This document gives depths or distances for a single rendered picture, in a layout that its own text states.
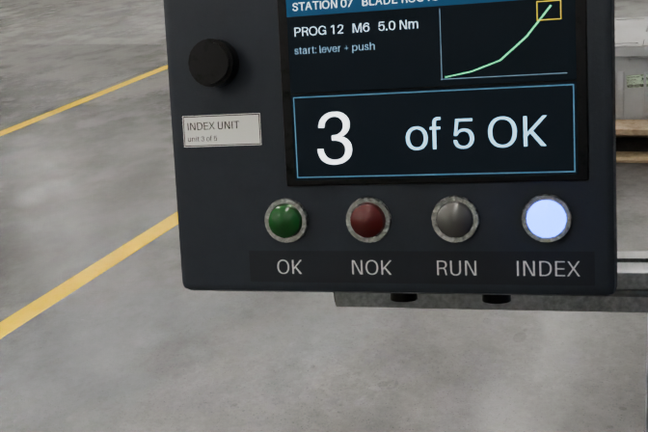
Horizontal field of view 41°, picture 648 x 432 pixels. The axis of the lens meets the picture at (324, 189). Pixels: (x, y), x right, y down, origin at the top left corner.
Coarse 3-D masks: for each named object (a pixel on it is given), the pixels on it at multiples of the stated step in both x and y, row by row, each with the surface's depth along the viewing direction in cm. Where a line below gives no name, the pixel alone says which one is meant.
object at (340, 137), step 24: (312, 96) 50; (336, 96) 49; (360, 96) 49; (312, 120) 50; (336, 120) 50; (360, 120) 49; (312, 144) 50; (336, 144) 50; (360, 144) 49; (312, 168) 50; (336, 168) 50; (360, 168) 50
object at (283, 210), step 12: (276, 204) 51; (288, 204) 51; (300, 204) 51; (276, 216) 51; (288, 216) 50; (300, 216) 51; (276, 228) 51; (288, 228) 50; (300, 228) 51; (288, 240) 51
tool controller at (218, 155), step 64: (192, 0) 51; (256, 0) 50; (320, 0) 49; (384, 0) 48; (448, 0) 47; (512, 0) 46; (576, 0) 45; (192, 64) 50; (256, 64) 51; (320, 64) 49; (384, 64) 48; (448, 64) 48; (512, 64) 47; (576, 64) 46; (192, 128) 52; (256, 128) 51; (384, 128) 49; (448, 128) 48; (512, 128) 47; (576, 128) 46; (192, 192) 53; (256, 192) 52; (320, 192) 51; (384, 192) 50; (448, 192) 49; (512, 192) 48; (576, 192) 47; (192, 256) 53; (256, 256) 52; (320, 256) 51; (384, 256) 50; (448, 256) 49; (512, 256) 48; (576, 256) 47
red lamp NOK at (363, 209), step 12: (360, 204) 50; (372, 204) 49; (384, 204) 49; (348, 216) 50; (360, 216) 49; (372, 216) 49; (384, 216) 49; (348, 228) 50; (360, 228) 49; (372, 228) 49; (384, 228) 49; (360, 240) 50; (372, 240) 50
